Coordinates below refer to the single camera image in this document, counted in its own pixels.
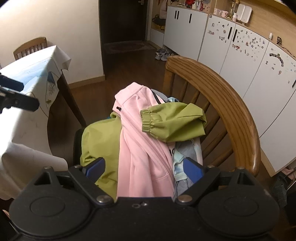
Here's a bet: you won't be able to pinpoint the light blue tie-dye garment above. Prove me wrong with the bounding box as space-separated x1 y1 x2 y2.
167 97 204 186

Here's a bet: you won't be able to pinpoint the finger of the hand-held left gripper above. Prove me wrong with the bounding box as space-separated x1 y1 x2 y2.
0 74 25 92
0 87 40 114

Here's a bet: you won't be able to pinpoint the grey garment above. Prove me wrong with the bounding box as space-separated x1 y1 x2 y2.
151 89 170 105

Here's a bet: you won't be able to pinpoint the wooden dining chair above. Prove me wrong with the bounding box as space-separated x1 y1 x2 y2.
73 55 261 186
13 37 48 61

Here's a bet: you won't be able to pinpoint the white cabinets with stickers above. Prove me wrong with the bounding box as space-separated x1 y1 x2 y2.
198 15 296 173

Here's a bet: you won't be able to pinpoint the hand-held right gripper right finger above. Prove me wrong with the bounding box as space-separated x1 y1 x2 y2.
174 158 263 207

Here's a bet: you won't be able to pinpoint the green jacket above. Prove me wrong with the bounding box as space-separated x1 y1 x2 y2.
80 102 207 197

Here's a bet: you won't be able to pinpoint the tall white cabinet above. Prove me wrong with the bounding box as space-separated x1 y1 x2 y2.
163 6 208 61

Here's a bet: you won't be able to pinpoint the pink zip hoodie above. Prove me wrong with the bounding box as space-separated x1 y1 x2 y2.
112 82 176 198

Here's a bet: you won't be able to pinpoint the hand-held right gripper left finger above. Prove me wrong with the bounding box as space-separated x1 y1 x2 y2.
35 158 114 207

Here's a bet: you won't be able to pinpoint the patterned door mat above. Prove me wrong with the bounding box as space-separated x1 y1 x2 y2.
103 41 156 55

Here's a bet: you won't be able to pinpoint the white rounded tray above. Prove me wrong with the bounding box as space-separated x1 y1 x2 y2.
236 3 253 24

